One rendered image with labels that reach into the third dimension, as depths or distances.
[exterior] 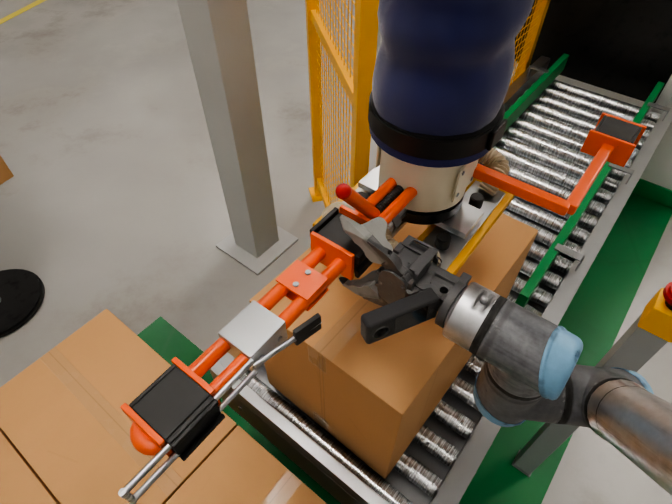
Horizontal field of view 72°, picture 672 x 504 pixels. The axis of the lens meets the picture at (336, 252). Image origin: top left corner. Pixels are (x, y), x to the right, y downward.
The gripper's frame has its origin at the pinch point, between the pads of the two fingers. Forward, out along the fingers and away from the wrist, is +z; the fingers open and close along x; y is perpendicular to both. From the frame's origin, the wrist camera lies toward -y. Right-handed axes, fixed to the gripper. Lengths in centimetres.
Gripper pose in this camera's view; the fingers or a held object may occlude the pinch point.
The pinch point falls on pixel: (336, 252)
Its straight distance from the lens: 73.8
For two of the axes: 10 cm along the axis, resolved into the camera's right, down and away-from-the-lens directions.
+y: 6.1, -6.0, 5.2
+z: -7.9, -4.6, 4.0
